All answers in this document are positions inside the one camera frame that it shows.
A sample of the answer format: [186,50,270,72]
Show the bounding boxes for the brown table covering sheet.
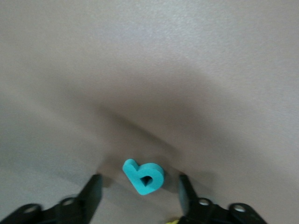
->
[0,0,299,224]

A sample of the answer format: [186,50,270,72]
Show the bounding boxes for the teal foam letter b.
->
[122,159,164,196]

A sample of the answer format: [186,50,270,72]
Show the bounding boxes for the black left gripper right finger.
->
[178,175,267,224]

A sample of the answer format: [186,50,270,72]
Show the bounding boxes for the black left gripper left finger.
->
[0,174,103,224]

